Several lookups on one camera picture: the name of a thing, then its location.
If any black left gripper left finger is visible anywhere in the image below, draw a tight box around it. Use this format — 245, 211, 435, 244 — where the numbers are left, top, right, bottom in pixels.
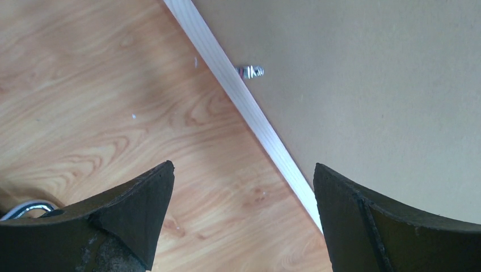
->
1, 161, 175, 271

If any black poker chip case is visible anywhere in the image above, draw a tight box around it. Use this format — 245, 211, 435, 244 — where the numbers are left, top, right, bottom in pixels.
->
1, 199, 57, 221

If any brown cardboard backing board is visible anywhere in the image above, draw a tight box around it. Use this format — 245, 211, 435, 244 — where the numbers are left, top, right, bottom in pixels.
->
194, 1, 480, 223

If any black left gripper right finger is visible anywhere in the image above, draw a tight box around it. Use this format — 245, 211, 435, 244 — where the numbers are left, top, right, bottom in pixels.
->
313, 164, 480, 271

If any wooden picture frame pink inlay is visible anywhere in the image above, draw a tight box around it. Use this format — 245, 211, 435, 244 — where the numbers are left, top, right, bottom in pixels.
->
165, 1, 322, 230

